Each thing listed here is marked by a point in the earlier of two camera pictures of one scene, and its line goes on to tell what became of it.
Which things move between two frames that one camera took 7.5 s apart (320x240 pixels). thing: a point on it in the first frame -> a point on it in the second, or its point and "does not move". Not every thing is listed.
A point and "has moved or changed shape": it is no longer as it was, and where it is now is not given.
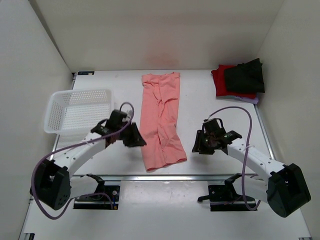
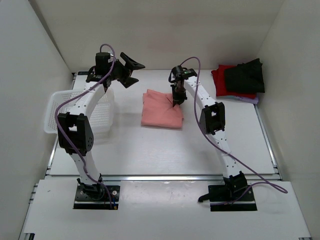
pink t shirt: x=160 y=144 has moved or changed shape
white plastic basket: x=77 y=112 does not move
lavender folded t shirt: x=253 y=100 does not move
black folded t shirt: x=246 y=77 does not move
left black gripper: x=136 y=139 -> x=126 y=80
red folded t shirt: x=221 y=87 does not move
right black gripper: x=198 y=147 -> x=177 y=100
